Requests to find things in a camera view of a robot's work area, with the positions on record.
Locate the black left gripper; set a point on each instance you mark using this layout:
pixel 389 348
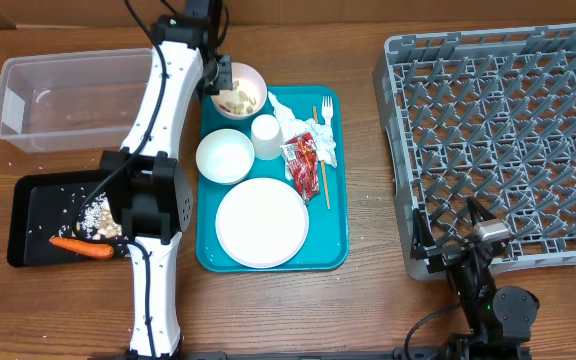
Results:
pixel 226 80

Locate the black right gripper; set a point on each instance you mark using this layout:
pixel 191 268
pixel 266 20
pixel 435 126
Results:
pixel 421 246

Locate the pink bowl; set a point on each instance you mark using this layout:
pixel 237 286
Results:
pixel 243 71

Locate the white bowl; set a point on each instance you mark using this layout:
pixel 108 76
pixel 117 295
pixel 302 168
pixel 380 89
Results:
pixel 225 156

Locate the rice and peanut leftovers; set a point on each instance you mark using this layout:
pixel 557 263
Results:
pixel 95 222

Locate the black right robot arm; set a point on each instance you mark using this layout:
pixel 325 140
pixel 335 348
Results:
pixel 499 319

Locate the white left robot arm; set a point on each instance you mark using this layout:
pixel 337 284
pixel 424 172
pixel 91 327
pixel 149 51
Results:
pixel 147 190

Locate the grey dishwasher rack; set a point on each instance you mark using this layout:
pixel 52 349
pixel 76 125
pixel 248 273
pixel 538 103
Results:
pixel 489 115

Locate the black food waste tray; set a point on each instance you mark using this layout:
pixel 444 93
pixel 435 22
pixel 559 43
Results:
pixel 43 206

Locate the white upturned cup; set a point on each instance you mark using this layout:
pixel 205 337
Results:
pixel 266 137

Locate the crumpled white napkin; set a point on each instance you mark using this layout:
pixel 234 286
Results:
pixel 292 127

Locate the wooden chopstick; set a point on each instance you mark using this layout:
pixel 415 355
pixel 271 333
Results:
pixel 322 165

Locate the red snack wrapper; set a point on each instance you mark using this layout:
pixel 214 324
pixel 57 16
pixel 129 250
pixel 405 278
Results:
pixel 301 158

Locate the white plastic fork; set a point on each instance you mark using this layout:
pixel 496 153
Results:
pixel 327 110

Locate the teal plastic tray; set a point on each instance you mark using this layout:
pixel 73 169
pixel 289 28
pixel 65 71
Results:
pixel 327 243

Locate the clear plastic bin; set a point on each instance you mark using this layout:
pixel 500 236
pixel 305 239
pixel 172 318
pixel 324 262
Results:
pixel 72 101

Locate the pink plate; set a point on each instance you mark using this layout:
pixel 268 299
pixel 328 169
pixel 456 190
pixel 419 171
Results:
pixel 262 223

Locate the orange carrot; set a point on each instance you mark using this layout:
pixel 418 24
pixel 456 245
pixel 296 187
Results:
pixel 91 250

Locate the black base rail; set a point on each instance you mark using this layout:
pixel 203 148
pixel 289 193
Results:
pixel 419 353

